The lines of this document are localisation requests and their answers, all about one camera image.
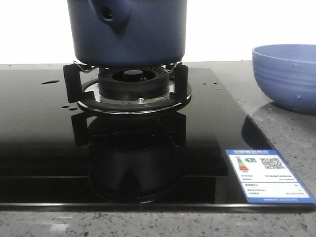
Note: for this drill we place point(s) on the dark blue cooking pot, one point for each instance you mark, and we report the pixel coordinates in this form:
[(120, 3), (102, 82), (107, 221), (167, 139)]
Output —
[(128, 33)]

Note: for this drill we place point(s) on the black gas burner head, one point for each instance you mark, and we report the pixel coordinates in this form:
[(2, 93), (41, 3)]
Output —
[(131, 84)]

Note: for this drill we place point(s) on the light blue ceramic bowl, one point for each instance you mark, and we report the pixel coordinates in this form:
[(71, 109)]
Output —
[(286, 73)]

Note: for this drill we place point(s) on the black glass gas cooktop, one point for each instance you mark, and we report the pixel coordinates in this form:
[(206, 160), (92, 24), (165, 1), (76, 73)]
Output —
[(53, 156)]

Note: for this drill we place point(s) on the blue energy label sticker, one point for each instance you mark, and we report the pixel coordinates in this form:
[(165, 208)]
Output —
[(266, 178)]

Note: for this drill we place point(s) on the black pot support grate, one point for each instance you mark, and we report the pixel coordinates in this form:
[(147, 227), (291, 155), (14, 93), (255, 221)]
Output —
[(87, 95)]

